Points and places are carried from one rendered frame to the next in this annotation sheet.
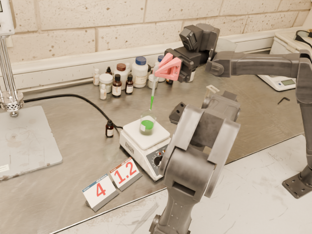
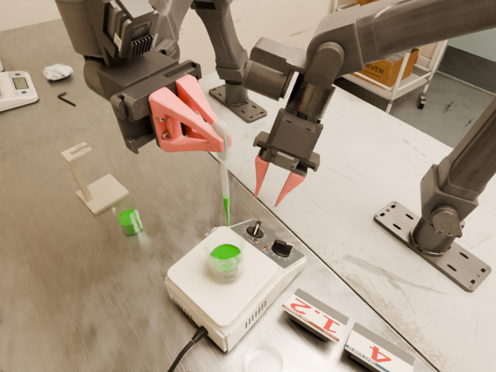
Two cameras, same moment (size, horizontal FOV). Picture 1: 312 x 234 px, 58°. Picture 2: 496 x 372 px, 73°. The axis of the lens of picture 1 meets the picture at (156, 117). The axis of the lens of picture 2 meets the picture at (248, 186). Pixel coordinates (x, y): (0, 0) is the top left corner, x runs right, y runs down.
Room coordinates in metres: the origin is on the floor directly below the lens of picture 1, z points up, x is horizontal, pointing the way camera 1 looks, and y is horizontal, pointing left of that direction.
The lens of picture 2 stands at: (0.66, 0.27, 1.41)
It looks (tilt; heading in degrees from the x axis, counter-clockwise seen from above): 46 degrees down; 269
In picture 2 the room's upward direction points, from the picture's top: straight up
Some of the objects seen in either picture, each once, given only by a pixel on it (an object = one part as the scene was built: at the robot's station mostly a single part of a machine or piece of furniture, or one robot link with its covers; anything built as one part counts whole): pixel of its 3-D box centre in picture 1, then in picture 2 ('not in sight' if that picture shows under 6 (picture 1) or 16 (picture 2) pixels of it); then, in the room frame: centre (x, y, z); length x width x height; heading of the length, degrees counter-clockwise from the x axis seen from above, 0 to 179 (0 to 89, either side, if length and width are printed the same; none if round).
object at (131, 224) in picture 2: not in sight; (128, 217); (0.87, -0.12, 0.93); 0.04 x 0.04 x 0.06
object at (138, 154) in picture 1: (149, 145); (235, 274); (0.67, 0.00, 0.94); 0.22 x 0.13 x 0.08; 47
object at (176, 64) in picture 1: (164, 67); (186, 128); (0.71, 0.00, 1.22); 0.09 x 0.07 x 0.07; 137
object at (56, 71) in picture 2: not in sight; (57, 71); (1.24, -0.73, 0.92); 0.08 x 0.08 x 0.04; 32
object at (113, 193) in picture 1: (100, 191); (381, 353); (0.47, 0.12, 0.92); 0.09 x 0.06 x 0.04; 144
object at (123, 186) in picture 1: (126, 173); (316, 313); (0.55, 0.06, 0.92); 0.09 x 0.06 x 0.04; 144
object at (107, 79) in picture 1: (106, 83); not in sight; (0.99, 0.24, 0.93); 0.06 x 0.06 x 0.07
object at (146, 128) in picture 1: (147, 123); (224, 256); (0.69, 0.02, 1.02); 0.06 x 0.05 x 0.08; 179
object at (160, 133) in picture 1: (146, 131); (223, 271); (0.69, 0.02, 0.98); 0.12 x 0.12 x 0.01; 47
